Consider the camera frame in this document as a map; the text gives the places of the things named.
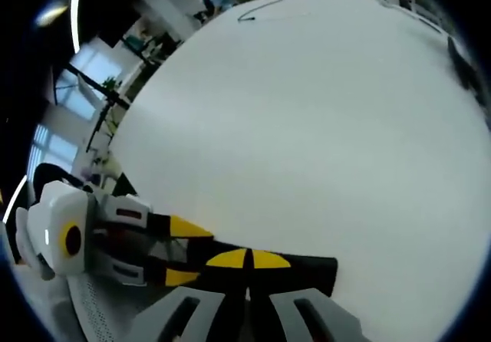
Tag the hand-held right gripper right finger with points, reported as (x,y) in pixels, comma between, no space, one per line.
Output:
(299,315)

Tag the ceiling light strip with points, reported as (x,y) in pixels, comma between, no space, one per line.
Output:
(76,16)

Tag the black metal rack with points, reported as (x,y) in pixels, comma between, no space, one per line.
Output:
(115,85)

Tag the green potted plant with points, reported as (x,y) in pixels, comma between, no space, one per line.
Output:
(462,70)

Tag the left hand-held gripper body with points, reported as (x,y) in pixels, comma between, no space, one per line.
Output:
(57,227)

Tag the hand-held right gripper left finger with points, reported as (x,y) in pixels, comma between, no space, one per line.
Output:
(192,315)

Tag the white perforated panel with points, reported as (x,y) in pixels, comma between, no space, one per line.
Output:
(96,311)

